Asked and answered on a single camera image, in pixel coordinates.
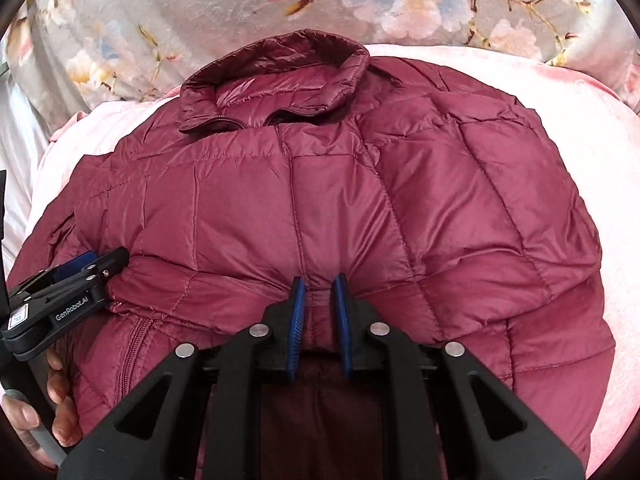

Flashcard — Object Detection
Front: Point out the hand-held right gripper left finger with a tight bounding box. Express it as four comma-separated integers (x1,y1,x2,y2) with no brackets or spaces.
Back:
57,276,307,480

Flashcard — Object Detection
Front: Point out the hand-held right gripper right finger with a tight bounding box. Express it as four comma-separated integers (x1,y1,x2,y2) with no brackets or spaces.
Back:
332,272,586,480

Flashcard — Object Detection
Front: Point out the grey floral blanket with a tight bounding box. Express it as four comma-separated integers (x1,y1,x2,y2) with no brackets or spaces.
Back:
0,0,640,121

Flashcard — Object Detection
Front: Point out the person's left hand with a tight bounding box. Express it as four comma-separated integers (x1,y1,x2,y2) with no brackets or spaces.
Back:
0,350,83,465

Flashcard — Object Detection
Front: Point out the maroon puffer jacket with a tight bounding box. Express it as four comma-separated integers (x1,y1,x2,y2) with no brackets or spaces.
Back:
7,30,616,480

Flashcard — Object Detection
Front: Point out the pink printed blanket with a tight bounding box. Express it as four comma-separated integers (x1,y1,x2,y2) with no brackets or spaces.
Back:
22,42,640,478

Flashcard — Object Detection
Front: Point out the white bed sheet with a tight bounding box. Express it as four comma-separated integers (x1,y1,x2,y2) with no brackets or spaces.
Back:
0,77,56,261

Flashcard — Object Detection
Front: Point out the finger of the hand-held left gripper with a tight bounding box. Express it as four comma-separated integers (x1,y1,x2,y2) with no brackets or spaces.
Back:
14,246,131,303
50,251,99,282

